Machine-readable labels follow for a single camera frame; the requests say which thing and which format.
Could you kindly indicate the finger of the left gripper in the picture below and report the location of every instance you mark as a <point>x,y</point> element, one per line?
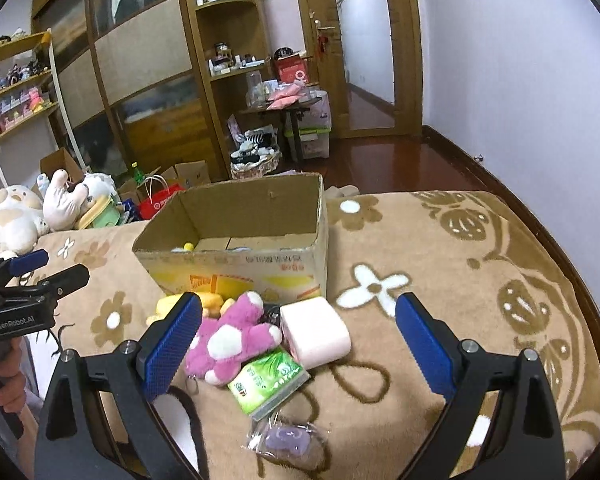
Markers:
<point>63,283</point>
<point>27,263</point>

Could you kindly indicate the pink white marshmallow plush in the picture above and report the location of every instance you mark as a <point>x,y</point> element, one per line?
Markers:
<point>314,332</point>

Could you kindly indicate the beige slipper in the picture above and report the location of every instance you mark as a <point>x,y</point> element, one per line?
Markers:
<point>346,191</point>

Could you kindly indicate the red paper shopping bag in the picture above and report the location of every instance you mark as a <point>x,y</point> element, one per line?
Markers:
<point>158,193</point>

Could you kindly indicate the green yellow toy container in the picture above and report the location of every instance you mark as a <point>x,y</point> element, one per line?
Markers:
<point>104,213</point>

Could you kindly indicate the black face tissue pack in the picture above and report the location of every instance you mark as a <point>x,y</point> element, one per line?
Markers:
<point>271,314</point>

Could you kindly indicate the lace trimmed basket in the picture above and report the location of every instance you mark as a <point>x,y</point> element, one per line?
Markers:
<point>257,153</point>

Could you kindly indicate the white pink limbed plush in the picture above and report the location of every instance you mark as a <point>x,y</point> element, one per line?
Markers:
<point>64,203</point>

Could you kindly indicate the green bottle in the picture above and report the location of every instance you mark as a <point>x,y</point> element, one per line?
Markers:
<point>138,175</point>

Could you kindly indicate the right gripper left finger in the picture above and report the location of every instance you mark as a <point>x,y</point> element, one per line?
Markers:
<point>75,440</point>

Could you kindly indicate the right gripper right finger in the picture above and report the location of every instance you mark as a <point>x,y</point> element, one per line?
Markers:
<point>499,419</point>

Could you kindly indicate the clear plastic storage bin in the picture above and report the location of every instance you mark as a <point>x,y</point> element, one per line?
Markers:
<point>314,143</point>

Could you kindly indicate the wooden corner shelf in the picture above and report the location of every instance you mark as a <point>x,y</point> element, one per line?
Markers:
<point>228,41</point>

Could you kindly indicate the brown cardboard box on floor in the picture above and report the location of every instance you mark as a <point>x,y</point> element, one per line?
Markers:
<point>61,159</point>

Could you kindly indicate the black white headband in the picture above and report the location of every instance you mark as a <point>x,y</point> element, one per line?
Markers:
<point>177,412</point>

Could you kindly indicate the bagged purple squishy toy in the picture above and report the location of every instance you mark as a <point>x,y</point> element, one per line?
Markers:
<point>280,440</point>

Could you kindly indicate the pink bear plush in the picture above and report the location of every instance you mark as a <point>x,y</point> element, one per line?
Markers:
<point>223,345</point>

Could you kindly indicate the wooden door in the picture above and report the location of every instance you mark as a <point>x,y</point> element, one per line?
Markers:
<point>367,56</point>

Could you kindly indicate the open cardboard box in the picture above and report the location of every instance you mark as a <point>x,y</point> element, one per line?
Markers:
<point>269,235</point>

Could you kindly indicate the beige flower pattern blanket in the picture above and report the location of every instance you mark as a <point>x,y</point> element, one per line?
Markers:
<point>468,258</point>

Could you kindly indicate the yellow bear plush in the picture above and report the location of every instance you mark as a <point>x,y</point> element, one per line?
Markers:
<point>213,306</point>

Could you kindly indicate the white toy display shelf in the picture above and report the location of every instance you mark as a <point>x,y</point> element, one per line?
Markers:
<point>34,122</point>

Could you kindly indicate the small dark side table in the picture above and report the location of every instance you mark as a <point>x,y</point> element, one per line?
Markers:
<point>289,117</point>

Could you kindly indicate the green tissue pack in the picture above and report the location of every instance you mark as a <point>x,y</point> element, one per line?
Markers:
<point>265,383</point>

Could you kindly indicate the person left hand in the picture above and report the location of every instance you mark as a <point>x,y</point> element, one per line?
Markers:
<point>13,390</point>

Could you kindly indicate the wooden wardrobe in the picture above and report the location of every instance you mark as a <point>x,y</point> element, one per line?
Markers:
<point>131,76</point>

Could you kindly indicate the large white beige plush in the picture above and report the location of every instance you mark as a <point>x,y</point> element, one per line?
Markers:
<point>22,221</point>

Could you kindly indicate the pink packets on table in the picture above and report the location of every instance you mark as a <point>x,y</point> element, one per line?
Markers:
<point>284,96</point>

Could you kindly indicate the red box on table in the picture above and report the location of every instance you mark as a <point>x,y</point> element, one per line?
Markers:
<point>292,68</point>

